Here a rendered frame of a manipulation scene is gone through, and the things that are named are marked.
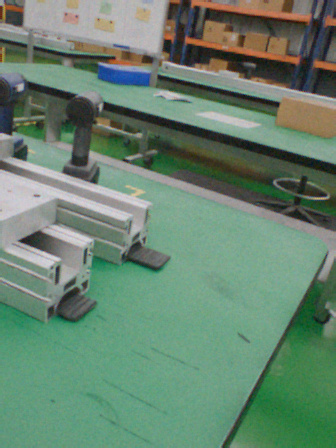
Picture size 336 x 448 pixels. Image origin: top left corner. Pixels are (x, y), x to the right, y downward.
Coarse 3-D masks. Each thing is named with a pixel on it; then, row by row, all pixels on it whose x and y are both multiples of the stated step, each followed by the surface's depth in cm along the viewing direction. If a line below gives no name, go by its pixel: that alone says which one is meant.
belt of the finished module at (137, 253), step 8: (136, 248) 76; (144, 248) 77; (128, 256) 73; (136, 256) 74; (144, 256) 74; (152, 256) 75; (160, 256) 75; (168, 256) 76; (144, 264) 72; (152, 264) 72; (160, 264) 72
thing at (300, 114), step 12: (84, 48) 502; (96, 48) 511; (288, 108) 232; (300, 108) 229; (312, 108) 225; (324, 108) 222; (108, 120) 468; (276, 120) 238; (288, 120) 234; (300, 120) 230; (312, 120) 227; (324, 120) 223; (96, 132) 481; (108, 132) 473; (132, 132) 511; (312, 132) 228; (324, 132) 225
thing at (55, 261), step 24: (48, 240) 61; (72, 240) 59; (0, 264) 55; (24, 264) 54; (48, 264) 52; (72, 264) 60; (0, 288) 57; (24, 288) 56; (48, 288) 53; (72, 288) 62; (48, 312) 57
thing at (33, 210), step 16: (0, 192) 60; (16, 192) 61; (32, 192) 62; (0, 208) 55; (16, 208) 56; (32, 208) 57; (48, 208) 61; (0, 224) 53; (16, 224) 55; (32, 224) 58; (48, 224) 62; (0, 240) 53; (16, 240) 56
